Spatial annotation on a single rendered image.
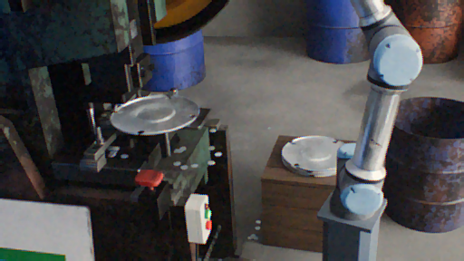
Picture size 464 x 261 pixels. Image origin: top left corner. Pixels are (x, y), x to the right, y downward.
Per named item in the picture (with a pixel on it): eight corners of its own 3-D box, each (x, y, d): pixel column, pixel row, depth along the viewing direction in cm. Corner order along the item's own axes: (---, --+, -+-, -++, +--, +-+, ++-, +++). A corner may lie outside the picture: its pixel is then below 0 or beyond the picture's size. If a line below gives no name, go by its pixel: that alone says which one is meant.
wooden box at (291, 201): (362, 205, 249) (366, 141, 233) (356, 257, 217) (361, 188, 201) (279, 196, 261) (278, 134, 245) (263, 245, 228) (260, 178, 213)
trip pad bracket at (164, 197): (176, 231, 158) (169, 177, 149) (165, 253, 149) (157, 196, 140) (158, 229, 159) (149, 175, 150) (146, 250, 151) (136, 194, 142)
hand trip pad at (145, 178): (167, 193, 147) (164, 170, 143) (159, 206, 142) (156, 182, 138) (144, 191, 149) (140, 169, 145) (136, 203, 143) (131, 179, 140)
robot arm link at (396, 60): (372, 194, 164) (418, 27, 139) (379, 223, 151) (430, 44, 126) (333, 188, 165) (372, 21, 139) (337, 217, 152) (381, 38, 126)
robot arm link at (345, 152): (370, 172, 174) (372, 137, 168) (375, 195, 163) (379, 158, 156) (333, 172, 176) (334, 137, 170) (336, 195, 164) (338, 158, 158)
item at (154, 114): (132, 95, 188) (131, 92, 187) (209, 98, 180) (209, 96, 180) (95, 132, 163) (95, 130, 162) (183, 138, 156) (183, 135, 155)
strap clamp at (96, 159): (120, 145, 170) (116, 116, 165) (98, 172, 156) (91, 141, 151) (104, 143, 172) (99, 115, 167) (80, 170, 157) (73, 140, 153)
